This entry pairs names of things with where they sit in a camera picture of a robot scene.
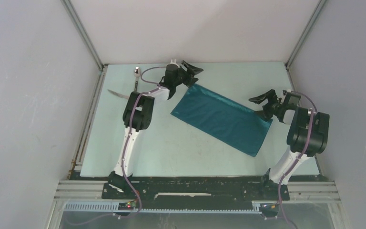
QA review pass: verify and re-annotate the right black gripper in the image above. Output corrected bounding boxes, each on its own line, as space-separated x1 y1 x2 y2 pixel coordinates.
249 89 285 122

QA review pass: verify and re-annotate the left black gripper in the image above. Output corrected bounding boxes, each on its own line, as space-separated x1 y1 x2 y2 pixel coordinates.
173 61 203 88

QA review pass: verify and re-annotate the teal cloth napkin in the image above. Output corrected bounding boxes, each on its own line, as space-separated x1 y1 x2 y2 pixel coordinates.
171 84 272 157

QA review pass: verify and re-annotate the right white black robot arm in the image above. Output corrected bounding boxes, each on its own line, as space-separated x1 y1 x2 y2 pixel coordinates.
249 89 330 199

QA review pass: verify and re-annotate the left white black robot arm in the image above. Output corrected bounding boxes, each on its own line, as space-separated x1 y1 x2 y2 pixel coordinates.
108 60 203 199

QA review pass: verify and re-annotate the silver spoon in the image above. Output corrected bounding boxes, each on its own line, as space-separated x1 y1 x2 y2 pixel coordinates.
134 67 142 92

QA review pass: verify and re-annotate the silver knife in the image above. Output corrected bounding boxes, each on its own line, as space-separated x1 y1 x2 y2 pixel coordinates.
108 89 129 99

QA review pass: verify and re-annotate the grey slotted cable duct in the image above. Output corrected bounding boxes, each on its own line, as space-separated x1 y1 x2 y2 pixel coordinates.
63 201 261 214

